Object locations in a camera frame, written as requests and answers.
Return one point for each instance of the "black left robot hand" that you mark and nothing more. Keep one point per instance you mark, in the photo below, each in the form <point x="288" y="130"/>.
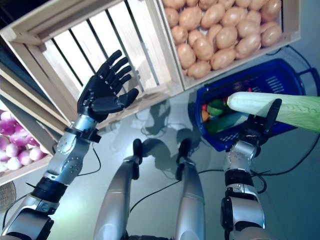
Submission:
<point x="102" y="95"/>

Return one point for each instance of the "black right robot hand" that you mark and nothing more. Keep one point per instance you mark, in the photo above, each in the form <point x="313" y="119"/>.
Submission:
<point x="257" y="130"/>

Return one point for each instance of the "long napa cabbage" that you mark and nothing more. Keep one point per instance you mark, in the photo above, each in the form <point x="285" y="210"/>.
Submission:
<point x="250" y="103"/>
<point x="225" y="122"/>

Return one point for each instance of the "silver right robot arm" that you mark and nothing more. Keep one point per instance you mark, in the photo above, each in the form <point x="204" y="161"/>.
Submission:
<point x="240" y="160"/>

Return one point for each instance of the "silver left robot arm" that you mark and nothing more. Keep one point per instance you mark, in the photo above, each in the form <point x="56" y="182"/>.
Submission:
<point x="70" y="152"/>

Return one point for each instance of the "blue plastic shopping basket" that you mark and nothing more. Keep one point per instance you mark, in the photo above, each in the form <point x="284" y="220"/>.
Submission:
<point x="275" y="80"/>

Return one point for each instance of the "light green round toy vegetable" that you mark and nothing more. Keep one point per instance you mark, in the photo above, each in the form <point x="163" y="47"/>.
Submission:
<point x="215" y="111"/>

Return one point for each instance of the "green toy bell pepper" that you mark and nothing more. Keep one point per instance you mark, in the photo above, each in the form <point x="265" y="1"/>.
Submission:
<point x="217" y="103"/>

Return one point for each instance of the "orange toy fruit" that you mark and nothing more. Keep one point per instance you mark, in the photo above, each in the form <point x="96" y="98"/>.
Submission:
<point x="205" y="116"/>

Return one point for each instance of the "black left robot foot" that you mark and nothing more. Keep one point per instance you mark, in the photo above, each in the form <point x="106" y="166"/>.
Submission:
<point x="137" y="147"/>

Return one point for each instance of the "black robot foot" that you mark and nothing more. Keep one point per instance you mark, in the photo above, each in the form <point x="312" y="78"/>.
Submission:
<point x="183" y="148"/>
<point x="137" y="147"/>

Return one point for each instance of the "black right robot foot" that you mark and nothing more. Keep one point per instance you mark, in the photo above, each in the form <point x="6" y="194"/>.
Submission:
<point x="183" y="148"/>

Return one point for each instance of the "tan plastic potato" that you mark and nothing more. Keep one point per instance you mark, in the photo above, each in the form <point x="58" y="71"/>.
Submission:
<point x="199" y="69"/>
<point x="223" y="58"/>
<point x="248" y="27"/>
<point x="186" y="53"/>
<point x="226" y="37"/>
<point x="179" y="35"/>
<point x="203" y="46"/>
<point x="248" y="45"/>
<point x="271" y="35"/>

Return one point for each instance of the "purple white turnip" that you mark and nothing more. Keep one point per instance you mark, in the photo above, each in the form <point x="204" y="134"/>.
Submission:
<point x="36" y="153"/>
<point x="25" y="157"/>

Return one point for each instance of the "wooden slatted crate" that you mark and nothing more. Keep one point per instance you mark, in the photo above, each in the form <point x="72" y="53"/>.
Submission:
<point x="25" y="171"/>
<point x="291" y="20"/>
<point x="50" y="17"/>

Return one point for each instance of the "silver right robot leg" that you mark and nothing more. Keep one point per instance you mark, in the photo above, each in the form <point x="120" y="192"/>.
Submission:
<point x="190" y="200"/>

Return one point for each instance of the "silver robot leg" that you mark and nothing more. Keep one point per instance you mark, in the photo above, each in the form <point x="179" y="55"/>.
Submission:
<point x="190" y="200"/>
<point x="115" y="200"/>

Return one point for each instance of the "silver left robot leg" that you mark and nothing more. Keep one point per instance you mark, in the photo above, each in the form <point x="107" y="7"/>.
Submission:
<point x="115" y="200"/>

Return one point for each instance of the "grey round mesh disc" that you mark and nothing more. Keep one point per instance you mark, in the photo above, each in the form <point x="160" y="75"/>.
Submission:
<point x="7" y="193"/>

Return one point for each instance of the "wooden display shelf frame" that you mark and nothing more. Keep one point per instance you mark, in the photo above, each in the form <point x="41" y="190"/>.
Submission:
<point x="30" y="100"/>

